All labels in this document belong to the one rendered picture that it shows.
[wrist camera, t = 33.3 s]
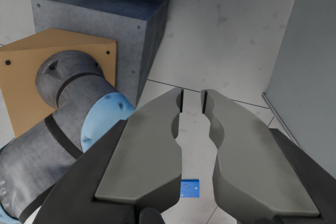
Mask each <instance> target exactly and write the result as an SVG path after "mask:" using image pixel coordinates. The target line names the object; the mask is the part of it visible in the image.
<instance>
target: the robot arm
mask: <svg viewBox="0 0 336 224"><path fill-rule="evenodd" d="M35 86H36V90H37V92H38V93H39V95H40V97H41V98H42V100H43V101H44V102H45V103H46V104H47V105H49V106H50V107H52V108H54V109H56V110H55V111H54V112H53V113H51V114H50V115H49V116H47V117H46V118H44V119H43V120H41V121H40V122H39V123H37V124H36V125H34V126H33V127H32V128H30V129H29V130H28V131H26V132H25V133H23V134H22V135H21V136H19V137H18V138H16V139H15V140H14V141H12V142H11V143H9V144H6V145H5V146H3V147H2V148H1V149H0V221H1V222H3V223H6V224H16V223H19V222H21V224H166V223H165V222H164V220H163V218H162V216H161V213H163V212H164V211H166V210H168V209H169V208H171V207H173V206H174V205H176V204H177V203H178V201H179V199H180V194H181V181H182V148H181V147H180V145H179V144H178V143H177V142H176V140H175V139H176V138H177V137H178V135H179V118H180V113H182V112H183V99H184V89H182V88H179V87H175V88H173V89H171V90H169V91H167V92H165V93H164V94H162V95H160V96H158V97H156V98H154V99H153V100H151V101H149V102H147V103H146V104H144V105H143V106H141V107H140V108H138V109H137V110H135V108H134V107H133V106H132V104H131V103H130V102H129V100H128V99H127V98H126V97H125V96H124V95H123V94H121V93H120V92H119V91H117V90H116V89H115V88H114V87H113V86H112V85H111V84H110V83H109V82H108V81H107V80H106V79H105V76H104V72H103V70H102V67H101V66H100V64H99V63H98V62H97V61H96V60H95V59H94V58H93V57H92V56H90V55H89V54H87V53H85V52H82V51H79V50H64V51H60V52H57V53H55V54H53V55H51V56H50V57H48V58H47V59H46V60H45V61H44V62H43V63H42V64H41V65H40V67H39V68H38V70H37V73H36V76H35ZM200 99H201V109H202V114H205V116H206V117H207V118H208V120H209V121H210V129H209V138H210V139H211V140H212V142H213V143H214V144H215V146H216V148H217V155H216V160H215V165H214V170H213V175H212V185H213V193H214V200H215V203H216V204H217V205H218V207H219V208H221V209H222V210H223V211H225V212H226V213H228V214H229V215H230V216H232V217H233V218H235V219H236V222H237V224H336V179H335V178H334V177H332V176H331V175H330V174H329V173H328V172H327V171H326V170H325V169H323V168H322V167H321V166H320V165H319V164H318V163H316V162H315V161H314V160H313V159H312V158H311V157H310V156H308V155H307V154H306V153H305V152H304V151H303V150H302V149H300V148H299V147H298V146H297V145H296V144H295V143H293V142H292V141H291V140H290V139H289V138H288V137H287V136H285V135H284V134H283V133H282V132H281V131H280V130H279V129H277V128H269V127H268V126H267V125H266V124H265V123H264V122H263V121H262V120H261V119H259V118H258V117H257V116H256V115H255V114H253V113H252V112H250V111H249V110H248V109H246V108H245V107H243V106H241V105H240V104H238V103H236V102H235V101H233V100H231V99H229V98H228V97H226V96H224V95H223V94H221V93H219V92H217V91H216V90H214V89H205V90H201V94H200Z"/></svg>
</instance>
